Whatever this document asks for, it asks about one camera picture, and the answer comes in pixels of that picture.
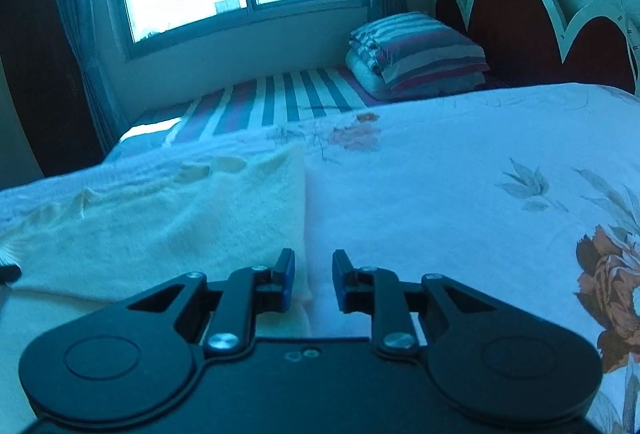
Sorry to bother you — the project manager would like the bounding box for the striped bed sheet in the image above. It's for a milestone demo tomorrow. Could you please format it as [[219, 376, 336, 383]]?
[[106, 67, 380, 161]]

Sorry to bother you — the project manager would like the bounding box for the cream knitted sweater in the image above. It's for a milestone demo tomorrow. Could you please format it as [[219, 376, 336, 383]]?
[[0, 144, 314, 434]]

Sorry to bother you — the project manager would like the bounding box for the left blue curtain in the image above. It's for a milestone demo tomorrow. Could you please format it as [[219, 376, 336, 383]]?
[[55, 0, 128, 154]]

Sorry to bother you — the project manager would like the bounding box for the white floral bed cover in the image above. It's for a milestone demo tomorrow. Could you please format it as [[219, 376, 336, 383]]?
[[1, 84, 639, 433]]

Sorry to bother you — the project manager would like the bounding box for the scalloped dark red headboard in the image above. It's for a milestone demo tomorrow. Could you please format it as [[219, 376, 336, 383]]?
[[433, 0, 639, 95]]

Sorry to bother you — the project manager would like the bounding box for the striped folded quilt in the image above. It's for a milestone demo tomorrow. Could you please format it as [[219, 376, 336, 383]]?
[[349, 12, 489, 94]]

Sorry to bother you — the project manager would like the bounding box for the white pillow under quilt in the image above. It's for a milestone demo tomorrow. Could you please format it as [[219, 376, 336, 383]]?
[[345, 50, 486, 102]]

